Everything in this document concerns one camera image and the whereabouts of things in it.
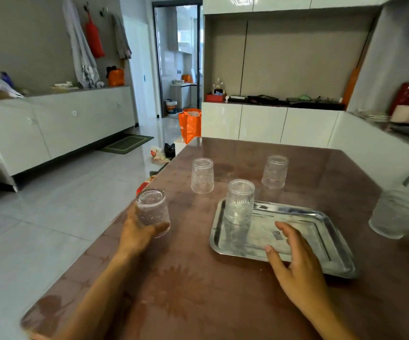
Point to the orange kitchen item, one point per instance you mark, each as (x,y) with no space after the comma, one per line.
(187,78)

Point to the white upper cabinet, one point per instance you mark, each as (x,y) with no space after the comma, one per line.
(282,3)

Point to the stainless steel tray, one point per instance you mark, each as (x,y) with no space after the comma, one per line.
(307,226)

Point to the dark grey cloth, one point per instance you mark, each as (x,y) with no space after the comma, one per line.
(155,172)

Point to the grey hanging garment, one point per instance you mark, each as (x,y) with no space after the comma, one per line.
(121,38)

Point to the white hanging robe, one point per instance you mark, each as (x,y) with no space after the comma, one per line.
(82,56)

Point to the red box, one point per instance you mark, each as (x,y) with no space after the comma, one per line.
(214,98)

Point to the person's left forearm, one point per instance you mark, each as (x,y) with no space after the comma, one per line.
(94,300)

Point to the brown patterned table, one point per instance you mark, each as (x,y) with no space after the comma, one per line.
(225,297)

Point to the white red crumpled plastic bag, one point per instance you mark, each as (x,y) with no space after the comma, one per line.
(159,154)

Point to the white mug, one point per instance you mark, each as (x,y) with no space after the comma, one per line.
(401,113)

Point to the blue bottle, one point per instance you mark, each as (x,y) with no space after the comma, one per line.
(7,79)

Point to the black flat tray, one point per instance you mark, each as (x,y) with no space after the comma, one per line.
(317,104)

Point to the grey kitchen cabinet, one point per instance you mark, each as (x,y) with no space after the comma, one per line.
(183,95)

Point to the person's right hand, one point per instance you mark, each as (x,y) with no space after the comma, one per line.
(303,279)

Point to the green doormat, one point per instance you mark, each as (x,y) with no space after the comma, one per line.
(126,144)

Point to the clear wrapped ornament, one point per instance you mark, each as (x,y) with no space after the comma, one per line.
(218,86)

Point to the white paper stack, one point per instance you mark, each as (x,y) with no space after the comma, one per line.
(374,117)

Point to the red packet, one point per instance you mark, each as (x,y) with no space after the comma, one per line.
(142,187)

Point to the small black bag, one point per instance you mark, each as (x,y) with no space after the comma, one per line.
(169,150)

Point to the person's right forearm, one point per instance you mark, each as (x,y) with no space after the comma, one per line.
(332,325)

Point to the orange bag with black top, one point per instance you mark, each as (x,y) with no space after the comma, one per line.
(116,78)

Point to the clear ribbed glass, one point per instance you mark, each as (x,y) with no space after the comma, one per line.
(275,173)
(239,203)
(202,177)
(153,208)
(393,215)

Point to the black flat box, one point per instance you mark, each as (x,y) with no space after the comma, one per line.
(236,98)

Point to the white side counter unit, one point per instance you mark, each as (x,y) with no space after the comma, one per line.
(367,148)

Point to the small green object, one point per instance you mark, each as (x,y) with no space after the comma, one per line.
(305,98)

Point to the white paint bucket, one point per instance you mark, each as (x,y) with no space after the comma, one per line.
(171,107)

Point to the white door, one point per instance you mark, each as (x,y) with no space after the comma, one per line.
(139,74)

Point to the white glossy base cabinet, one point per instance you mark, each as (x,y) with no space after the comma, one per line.
(261,123)

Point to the orange tall box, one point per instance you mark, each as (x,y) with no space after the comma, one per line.
(351,86)

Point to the orange shopping bag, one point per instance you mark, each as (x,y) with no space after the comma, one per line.
(190,125)

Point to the person's left hand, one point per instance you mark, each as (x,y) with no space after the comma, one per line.
(131,237)

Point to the red hanging bag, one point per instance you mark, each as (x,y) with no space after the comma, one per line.
(94,40)

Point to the white dish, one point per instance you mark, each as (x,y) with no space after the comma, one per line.
(64,85)

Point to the black pouch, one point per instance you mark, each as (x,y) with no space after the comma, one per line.
(264,99)

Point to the white sideboard cabinet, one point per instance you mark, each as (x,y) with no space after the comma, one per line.
(48,127)

